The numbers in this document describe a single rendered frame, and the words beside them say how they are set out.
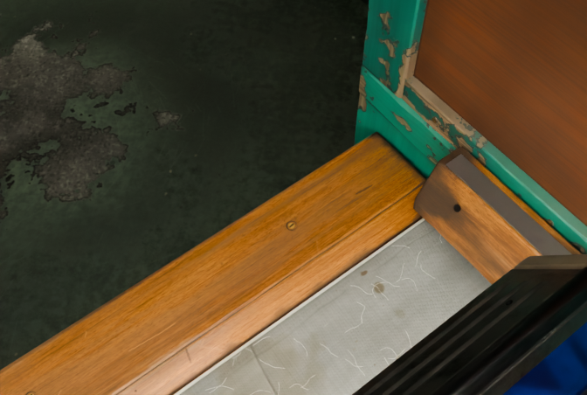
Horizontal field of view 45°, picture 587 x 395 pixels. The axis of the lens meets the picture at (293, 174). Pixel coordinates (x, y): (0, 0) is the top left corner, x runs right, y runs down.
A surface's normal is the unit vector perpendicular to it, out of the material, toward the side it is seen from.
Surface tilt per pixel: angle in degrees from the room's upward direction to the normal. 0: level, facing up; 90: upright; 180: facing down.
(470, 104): 90
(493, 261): 67
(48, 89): 0
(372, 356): 0
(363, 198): 0
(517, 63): 90
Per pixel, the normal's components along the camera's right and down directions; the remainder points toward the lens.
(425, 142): -0.80, 0.51
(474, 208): -0.74, 0.24
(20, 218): -0.01, -0.56
